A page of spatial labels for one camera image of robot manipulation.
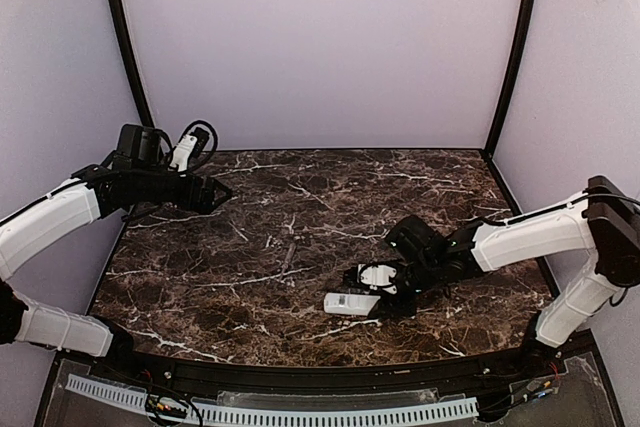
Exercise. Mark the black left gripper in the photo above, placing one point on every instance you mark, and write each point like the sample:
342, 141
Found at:
203, 193

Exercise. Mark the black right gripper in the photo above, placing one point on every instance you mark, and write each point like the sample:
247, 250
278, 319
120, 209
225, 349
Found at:
400, 297

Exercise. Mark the white remote control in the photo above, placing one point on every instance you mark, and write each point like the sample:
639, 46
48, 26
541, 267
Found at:
349, 304

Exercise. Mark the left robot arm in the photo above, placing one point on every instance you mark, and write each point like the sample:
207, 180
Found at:
145, 167

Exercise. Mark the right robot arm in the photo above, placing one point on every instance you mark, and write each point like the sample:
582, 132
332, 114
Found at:
598, 225

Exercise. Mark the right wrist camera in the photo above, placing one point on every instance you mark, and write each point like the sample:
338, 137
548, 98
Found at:
380, 277

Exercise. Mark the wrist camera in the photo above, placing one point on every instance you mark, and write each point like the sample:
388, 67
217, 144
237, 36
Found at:
380, 277
197, 145

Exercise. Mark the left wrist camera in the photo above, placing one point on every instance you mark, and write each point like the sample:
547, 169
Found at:
197, 145

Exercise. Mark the black front table rail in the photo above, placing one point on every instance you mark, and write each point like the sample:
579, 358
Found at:
475, 375

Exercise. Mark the white slotted cable duct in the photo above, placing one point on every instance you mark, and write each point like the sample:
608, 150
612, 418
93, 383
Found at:
418, 408

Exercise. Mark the left black frame post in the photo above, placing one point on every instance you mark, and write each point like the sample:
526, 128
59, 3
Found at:
129, 61

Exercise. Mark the black frame post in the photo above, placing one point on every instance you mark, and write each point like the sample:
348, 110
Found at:
510, 77
129, 61

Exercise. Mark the right black frame post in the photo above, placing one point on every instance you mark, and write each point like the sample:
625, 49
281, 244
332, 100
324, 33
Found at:
510, 77

